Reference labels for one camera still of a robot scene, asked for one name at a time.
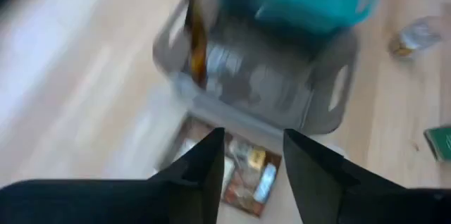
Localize oregano spice glass jar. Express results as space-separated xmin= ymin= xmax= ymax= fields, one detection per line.
xmin=387 ymin=15 xmax=443 ymax=58

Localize green spice packet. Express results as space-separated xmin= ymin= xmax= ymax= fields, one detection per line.
xmin=424 ymin=124 xmax=451 ymax=163

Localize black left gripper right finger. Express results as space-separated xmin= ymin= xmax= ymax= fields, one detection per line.
xmin=283 ymin=128 xmax=451 ymax=224

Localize clear plastic bin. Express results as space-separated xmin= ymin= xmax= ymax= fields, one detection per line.
xmin=151 ymin=86 xmax=350 ymax=224

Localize grey plastic bin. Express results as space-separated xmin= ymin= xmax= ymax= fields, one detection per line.
xmin=153 ymin=0 xmax=357 ymax=136

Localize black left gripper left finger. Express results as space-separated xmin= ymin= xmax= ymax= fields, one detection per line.
xmin=0 ymin=127 xmax=226 ymax=224

